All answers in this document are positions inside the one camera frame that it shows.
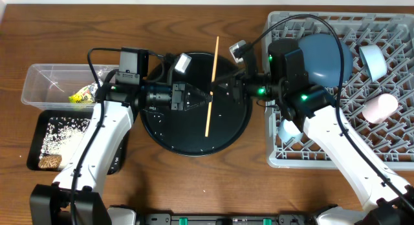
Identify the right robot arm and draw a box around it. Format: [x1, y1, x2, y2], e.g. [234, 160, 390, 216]
[212, 39, 413, 224]

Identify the clear plastic bin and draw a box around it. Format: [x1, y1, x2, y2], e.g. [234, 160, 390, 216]
[20, 63, 120, 112]

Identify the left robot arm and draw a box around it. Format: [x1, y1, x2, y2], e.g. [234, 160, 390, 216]
[30, 82, 213, 224]

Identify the grey plastic dishwasher rack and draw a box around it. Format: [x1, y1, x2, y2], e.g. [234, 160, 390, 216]
[265, 12, 413, 171]

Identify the yellow foil snack wrapper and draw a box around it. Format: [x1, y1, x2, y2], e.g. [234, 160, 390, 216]
[69, 83, 98, 103]

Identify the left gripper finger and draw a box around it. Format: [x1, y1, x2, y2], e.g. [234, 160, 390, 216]
[184, 98, 212, 111]
[184, 83, 212, 98]

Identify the white rice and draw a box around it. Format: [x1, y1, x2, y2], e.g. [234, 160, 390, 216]
[41, 125, 87, 171]

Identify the light blue plastic cup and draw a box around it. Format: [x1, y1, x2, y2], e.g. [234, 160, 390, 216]
[278, 120, 303, 143]

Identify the pink plastic cup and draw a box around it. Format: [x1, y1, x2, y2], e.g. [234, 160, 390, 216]
[362, 94, 398, 123]

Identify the black rectangular tray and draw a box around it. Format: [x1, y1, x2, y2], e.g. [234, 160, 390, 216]
[26, 109, 129, 176]

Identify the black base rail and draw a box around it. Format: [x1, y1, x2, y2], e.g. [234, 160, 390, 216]
[106, 204, 366, 225]

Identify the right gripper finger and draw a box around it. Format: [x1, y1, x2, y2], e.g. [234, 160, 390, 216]
[212, 69, 245, 85]
[214, 84, 235, 96]

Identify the brown walnut cookie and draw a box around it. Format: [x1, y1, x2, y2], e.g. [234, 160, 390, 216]
[38, 155, 62, 169]

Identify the round black serving tray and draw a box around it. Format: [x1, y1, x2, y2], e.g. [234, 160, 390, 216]
[140, 52, 252, 156]

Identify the dark blue plate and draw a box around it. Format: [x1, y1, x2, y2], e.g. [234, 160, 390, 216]
[298, 34, 341, 87]

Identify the light blue bowl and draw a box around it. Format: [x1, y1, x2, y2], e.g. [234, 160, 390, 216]
[359, 45, 387, 81]

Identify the wooden chopstick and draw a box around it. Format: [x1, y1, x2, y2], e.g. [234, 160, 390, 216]
[204, 36, 219, 137]

